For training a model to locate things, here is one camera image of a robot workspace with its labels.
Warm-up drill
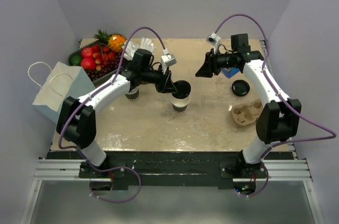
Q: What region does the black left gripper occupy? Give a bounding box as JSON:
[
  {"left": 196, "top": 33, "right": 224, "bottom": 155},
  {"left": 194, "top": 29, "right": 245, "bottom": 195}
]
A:
[{"left": 141, "top": 64, "right": 178, "bottom": 94}]

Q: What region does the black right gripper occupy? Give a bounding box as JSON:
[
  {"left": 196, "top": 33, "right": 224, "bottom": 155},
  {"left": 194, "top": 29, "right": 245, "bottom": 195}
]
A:
[{"left": 195, "top": 49, "right": 236, "bottom": 78}]

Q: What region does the black plastic cup lid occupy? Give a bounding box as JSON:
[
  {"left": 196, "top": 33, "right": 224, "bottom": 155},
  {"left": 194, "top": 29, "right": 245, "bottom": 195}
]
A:
[{"left": 172, "top": 80, "right": 191, "bottom": 100}]

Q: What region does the white paper coffee cup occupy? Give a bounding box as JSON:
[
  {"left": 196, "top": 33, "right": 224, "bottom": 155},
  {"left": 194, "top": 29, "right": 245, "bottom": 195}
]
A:
[{"left": 171, "top": 96, "right": 190, "bottom": 113}]

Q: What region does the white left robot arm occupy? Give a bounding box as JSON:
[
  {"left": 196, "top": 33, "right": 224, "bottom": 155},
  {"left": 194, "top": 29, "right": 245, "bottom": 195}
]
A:
[{"left": 56, "top": 48, "right": 178, "bottom": 177}]

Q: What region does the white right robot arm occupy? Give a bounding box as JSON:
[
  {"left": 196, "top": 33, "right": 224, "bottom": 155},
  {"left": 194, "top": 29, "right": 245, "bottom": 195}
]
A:
[{"left": 196, "top": 33, "right": 301, "bottom": 178}]

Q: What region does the blue card package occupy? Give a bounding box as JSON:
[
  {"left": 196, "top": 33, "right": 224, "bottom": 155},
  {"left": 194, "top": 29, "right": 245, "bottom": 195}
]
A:
[{"left": 221, "top": 68, "right": 239, "bottom": 78}]

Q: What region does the stack of paper cups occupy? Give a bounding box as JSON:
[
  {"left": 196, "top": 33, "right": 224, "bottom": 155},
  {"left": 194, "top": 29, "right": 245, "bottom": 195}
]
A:
[{"left": 125, "top": 87, "right": 139, "bottom": 101}]

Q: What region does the cardboard cup carrier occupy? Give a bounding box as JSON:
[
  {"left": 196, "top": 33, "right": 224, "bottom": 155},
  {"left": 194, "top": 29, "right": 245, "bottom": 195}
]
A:
[{"left": 230, "top": 99, "right": 263, "bottom": 126}]

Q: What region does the dark purple grape bunch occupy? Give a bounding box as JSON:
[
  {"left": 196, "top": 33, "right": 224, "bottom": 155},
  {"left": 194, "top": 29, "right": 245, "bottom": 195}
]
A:
[{"left": 85, "top": 51, "right": 121, "bottom": 81}]

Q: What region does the pineapple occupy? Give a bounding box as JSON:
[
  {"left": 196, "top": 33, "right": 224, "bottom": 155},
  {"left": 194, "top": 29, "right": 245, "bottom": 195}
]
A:
[{"left": 93, "top": 29, "right": 127, "bottom": 53}]

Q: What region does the red apple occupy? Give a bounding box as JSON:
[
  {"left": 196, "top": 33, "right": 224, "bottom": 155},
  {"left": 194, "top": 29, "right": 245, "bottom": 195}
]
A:
[
  {"left": 81, "top": 47, "right": 93, "bottom": 59},
  {"left": 81, "top": 57, "right": 96, "bottom": 70}
]

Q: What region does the green lime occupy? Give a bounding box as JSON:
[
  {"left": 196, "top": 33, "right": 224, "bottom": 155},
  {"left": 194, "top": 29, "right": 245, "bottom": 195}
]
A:
[{"left": 70, "top": 56, "right": 82, "bottom": 66}]

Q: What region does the grey fruit tray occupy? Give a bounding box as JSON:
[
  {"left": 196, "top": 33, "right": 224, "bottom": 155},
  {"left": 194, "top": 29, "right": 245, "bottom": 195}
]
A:
[{"left": 68, "top": 40, "right": 116, "bottom": 86}]

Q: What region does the light blue paper bag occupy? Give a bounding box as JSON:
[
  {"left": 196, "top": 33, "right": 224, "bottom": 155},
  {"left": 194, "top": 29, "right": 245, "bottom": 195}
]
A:
[{"left": 28, "top": 61, "right": 95, "bottom": 124}]

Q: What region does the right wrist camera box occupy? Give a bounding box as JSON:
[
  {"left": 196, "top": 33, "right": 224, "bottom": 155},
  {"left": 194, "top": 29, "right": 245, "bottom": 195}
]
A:
[{"left": 206, "top": 32, "right": 221, "bottom": 45}]

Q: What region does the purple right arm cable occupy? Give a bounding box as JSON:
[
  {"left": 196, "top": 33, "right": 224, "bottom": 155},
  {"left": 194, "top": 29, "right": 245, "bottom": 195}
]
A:
[{"left": 214, "top": 14, "right": 337, "bottom": 198}]

